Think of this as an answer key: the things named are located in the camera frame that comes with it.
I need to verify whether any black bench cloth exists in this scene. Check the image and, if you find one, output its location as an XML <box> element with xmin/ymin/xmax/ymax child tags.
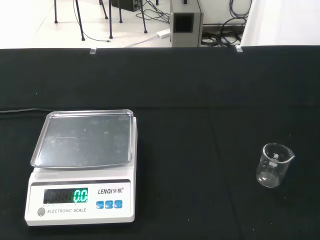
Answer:
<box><xmin>0</xmin><ymin>45</ymin><xmax>320</xmax><ymax>240</ymax></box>

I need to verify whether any gray metal box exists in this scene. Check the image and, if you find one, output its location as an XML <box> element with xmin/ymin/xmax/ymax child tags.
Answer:
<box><xmin>169</xmin><ymin>0</ymin><xmax>204</xmax><ymax>48</ymax></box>

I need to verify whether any white power strip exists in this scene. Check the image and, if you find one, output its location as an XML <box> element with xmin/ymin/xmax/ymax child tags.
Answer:
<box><xmin>156</xmin><ymin>28</ymin><xmax>172</xmax><ymax>39</ymax></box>

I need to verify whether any white electronic balance steel pan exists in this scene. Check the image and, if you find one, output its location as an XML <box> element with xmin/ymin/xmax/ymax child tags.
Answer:
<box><xmin>24</xmin><ymin>109</ymin><xmax>138</xmax><ymax>227</ymax></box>

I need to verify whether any black case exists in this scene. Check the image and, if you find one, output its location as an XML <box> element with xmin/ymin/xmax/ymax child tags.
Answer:
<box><xmin>110</xmin><ymin>0</ymin><xmax>144</xmax><ymax>12</ymax></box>

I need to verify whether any black tripod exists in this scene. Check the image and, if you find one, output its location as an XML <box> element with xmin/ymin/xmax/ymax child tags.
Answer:
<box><xmin>74</xmin><ymin>0</ymin><xmax>149</xmax><ymax>42</ymax></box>
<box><xmin>53</xmin><ymin>0</ymin><xmax>124</xmax><ymax>24</ymax></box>

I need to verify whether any pale white board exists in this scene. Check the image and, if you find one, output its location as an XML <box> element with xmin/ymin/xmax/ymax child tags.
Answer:
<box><xmin>240</xmin><ymin>0</ymin><xmax>320</xmax><ymax>47</ymax></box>

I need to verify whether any white power strip cable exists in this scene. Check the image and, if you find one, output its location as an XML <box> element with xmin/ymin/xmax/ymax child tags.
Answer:
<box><xmin>124</xmin><ymin>34</ymin><xmax>161</xmax><ymax>49</ymax></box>

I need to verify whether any thin black floor cable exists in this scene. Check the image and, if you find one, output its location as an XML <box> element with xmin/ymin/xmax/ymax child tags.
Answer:
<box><xmin>80</xmin><ymin>21</ymin><xmax>112</xmax><ymax>43</ymax></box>

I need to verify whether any black floor cable coil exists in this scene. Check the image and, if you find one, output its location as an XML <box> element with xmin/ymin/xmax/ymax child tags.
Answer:
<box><xmin>201</xmin><ymin>16</ymin><xmax>247</xmax><ymax>48</ymax></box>

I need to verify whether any blue cable bundle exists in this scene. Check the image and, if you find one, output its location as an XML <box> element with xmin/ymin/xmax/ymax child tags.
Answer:
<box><xmin>229</xmin><ymin>0</ymin><xmax>252</xmax><ymax>20</ymax></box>

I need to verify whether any black balance power cable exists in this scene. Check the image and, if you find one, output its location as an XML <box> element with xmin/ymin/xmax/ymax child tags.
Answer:
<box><xmin>0</xmin><ymin>108</ymin><xmax>55</xmax><ymax>117</ymax></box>

